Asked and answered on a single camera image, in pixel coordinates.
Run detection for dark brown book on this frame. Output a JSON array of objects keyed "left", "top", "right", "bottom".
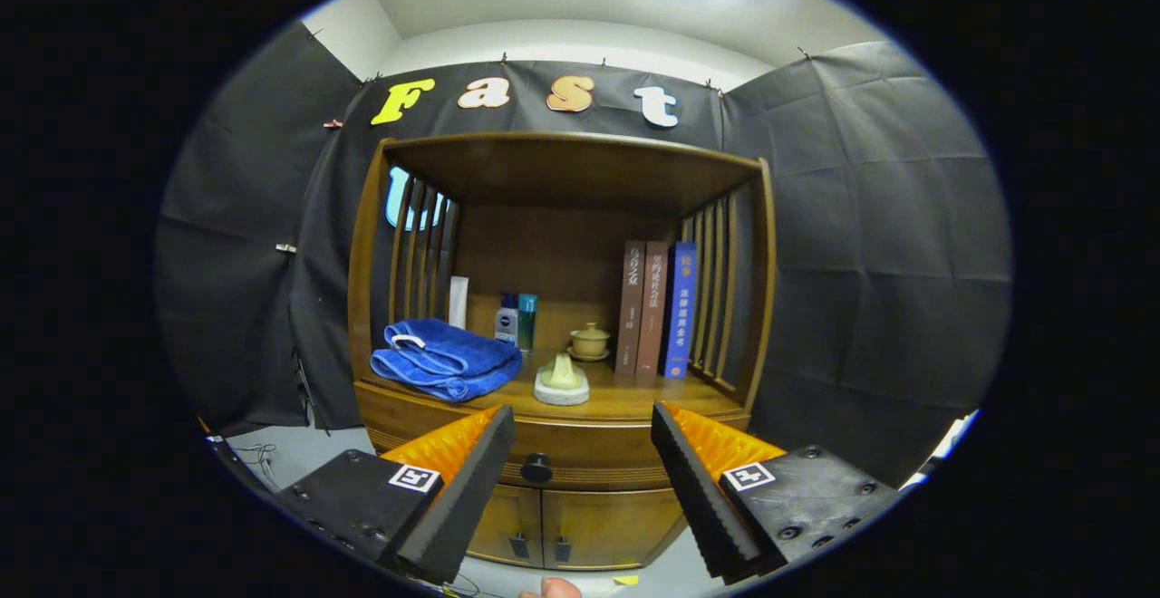
[{"left": 615, "top": 240, "right": 646, "bottom": 377}]

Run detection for folded blue towel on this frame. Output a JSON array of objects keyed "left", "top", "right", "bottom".
[{"left": 370, "top": 319, "right": 524, "bottom": 402}]

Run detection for beige lidded teacup with saucer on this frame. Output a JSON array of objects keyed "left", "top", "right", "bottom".
[{"left": 568, "top": 323, "right": 612, "bottom": 362}]

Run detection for green scrub brush white base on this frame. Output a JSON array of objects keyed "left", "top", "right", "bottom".
[{"left": 533, "top": 352, "right": 591, "bottom": 406}]

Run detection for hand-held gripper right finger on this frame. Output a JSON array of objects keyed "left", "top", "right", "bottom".
[{"left": 651, "top": 400, "right": 903, "bottom": 584}]

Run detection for wooden cabinet door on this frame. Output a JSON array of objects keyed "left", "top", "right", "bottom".
[
  {"left": 467, "top": 485, "right": 545, "bottom": 568},
  {"left": 542, "top": 487, "right": 685, "bottom": 572}
]

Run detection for white paper object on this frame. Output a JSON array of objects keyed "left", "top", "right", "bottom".
[{"left": 920, "top": 410, "right": 980, "bottom": 474}]

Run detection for wooden countertop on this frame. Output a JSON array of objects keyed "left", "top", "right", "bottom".
[{"left": 362, "top": 349, "right": 749, "bottom": 422}]

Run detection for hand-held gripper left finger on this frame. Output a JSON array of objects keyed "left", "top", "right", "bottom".
[{"left": 272, "top": 403, "right": 516, "bottom": 585}]

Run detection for thin floor cables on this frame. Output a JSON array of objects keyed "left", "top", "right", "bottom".
[{"left": 237, "top": 442, "right": 278, "bottom": 483}]

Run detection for wooden cabinet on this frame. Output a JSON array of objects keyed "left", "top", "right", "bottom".
[{"left": 348, "top": 131, "right": 778, "bottom": 572}]

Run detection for reddish brown book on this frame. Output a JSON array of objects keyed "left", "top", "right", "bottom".
[{"left": 635, "top": 241, "right": 670, "bottom": 378}]

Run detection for blue book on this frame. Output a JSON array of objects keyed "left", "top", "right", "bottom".
[{"left": 661, "top": 242, "right": 698, "bottom": 381}]

